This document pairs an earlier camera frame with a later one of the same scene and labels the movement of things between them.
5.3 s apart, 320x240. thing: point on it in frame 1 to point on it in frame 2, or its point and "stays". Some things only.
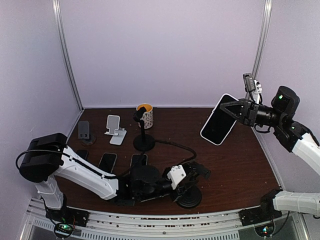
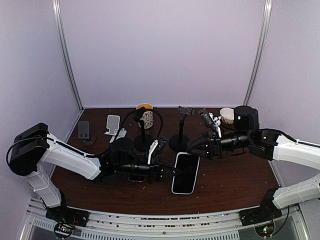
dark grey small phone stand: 87,138 stays
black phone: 220,123 to 188,164
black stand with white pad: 190,198 to 179,142
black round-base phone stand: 143,142 stays
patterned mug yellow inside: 148,117 stays
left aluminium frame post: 57,10 stays
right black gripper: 247,110 to 213,146
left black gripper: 182,187 to 156,171
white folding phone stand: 113,124 stays
